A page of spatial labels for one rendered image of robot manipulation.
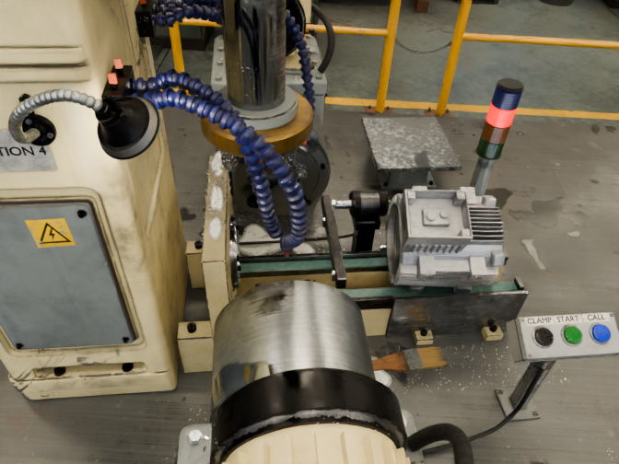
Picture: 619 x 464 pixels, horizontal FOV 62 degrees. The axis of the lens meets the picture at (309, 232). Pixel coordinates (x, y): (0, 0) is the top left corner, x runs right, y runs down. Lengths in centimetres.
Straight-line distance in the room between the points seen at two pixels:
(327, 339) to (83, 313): 41
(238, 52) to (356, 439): 53
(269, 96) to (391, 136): 84
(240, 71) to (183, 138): 103
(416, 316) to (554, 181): 81
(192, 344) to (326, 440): 64
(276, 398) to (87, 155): 40
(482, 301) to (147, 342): 68
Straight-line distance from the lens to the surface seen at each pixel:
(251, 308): 77
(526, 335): 93
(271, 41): 76
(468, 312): 118
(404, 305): 111
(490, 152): 136
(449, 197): 104
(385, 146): 154
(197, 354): 108
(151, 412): 111
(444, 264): 105
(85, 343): 99
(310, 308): 76
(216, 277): 88
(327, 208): 112
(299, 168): 115
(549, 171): 183
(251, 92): 78
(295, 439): 44
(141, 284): 86
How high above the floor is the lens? 176
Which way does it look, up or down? 43 degrees down
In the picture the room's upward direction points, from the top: 3 degrees clockwise
